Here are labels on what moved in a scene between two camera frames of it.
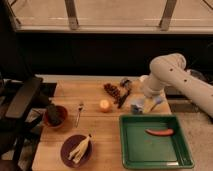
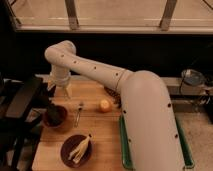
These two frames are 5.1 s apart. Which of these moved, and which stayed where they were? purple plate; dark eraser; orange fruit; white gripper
Moved: white gripper
Stayed: purple plate; dark eraser; orange fruit
